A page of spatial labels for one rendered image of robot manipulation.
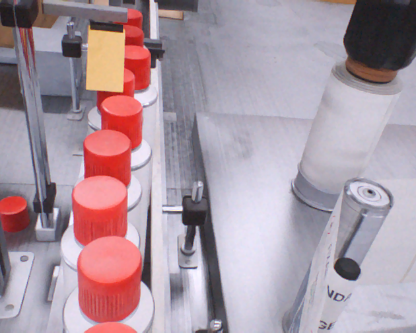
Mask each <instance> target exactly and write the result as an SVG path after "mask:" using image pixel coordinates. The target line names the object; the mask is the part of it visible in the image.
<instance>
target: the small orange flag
mask: <svg viewBox="0 0 416 333"><path fill-rule="evenodd" d="M124 55H125V29H123V24H112V22H98V21H91V22H90V25H89V28H88V54H87V80H86V90H90V91H110V92H120V93H122V92H123V70H124Z"/></svg>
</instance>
